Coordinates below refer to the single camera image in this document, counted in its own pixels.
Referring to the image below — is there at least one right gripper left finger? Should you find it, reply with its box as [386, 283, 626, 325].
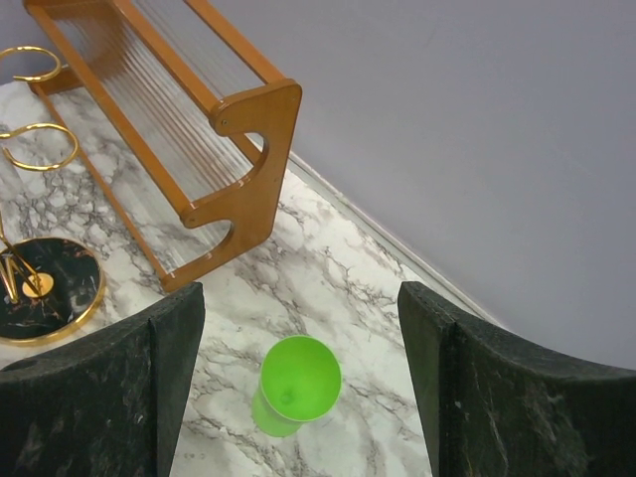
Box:
[1, 282, 205, 476]

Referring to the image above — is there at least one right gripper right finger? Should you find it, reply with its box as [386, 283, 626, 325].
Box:
[397, 281, 635, 476]

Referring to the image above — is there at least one green plastic goblet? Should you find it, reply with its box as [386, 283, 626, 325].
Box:
[251, 335, 343, 437]

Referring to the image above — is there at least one wooden dish rack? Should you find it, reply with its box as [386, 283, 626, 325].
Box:
[25, 1, 302, 291]

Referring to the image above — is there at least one gold wire wine glass rack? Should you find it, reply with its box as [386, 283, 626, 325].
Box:
[0, 46, 107, 347]

